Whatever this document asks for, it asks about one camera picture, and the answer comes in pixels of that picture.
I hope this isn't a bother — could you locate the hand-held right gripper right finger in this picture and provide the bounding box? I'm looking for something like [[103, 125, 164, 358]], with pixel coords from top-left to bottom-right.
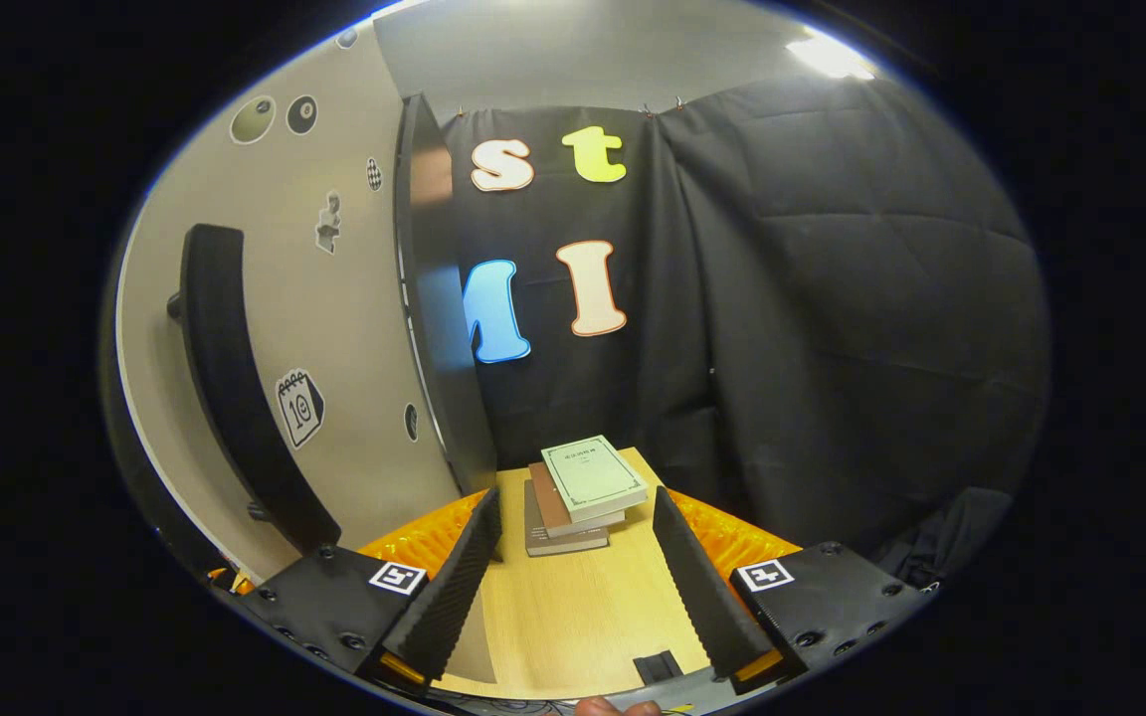
[[653, 485, 937, 694]]

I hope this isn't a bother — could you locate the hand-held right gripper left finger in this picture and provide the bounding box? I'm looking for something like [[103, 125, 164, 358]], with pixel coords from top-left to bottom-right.
[[225, 487, 504, 692]]

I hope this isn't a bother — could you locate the grey cabinet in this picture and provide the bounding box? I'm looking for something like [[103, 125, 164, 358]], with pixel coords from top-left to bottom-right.
[[394, 92, 499, 495]]

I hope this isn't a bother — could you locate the black cabinet door handle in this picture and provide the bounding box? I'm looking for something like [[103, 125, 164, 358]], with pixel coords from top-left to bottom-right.
[[167, 224, 343, 553]]

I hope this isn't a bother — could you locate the grey cabinet door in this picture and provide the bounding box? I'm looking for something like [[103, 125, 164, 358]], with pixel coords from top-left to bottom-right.
[[113, 22, 465, 588]]

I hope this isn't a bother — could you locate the brown book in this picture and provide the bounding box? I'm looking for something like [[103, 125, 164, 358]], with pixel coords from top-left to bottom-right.
[[529, 461, 626, 539]]

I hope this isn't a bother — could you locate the green book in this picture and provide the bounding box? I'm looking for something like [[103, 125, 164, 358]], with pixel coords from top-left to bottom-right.
[[540, 435, 650, 523]]

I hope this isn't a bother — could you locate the black backdrop cloth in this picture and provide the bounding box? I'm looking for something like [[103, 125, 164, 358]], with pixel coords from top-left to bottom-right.
[[439, 75, 1051, 588]]

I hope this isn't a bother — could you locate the narrow ceiling light panel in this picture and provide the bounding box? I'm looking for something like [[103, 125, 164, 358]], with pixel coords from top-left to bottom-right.
[[787, 30, 877, 81]]

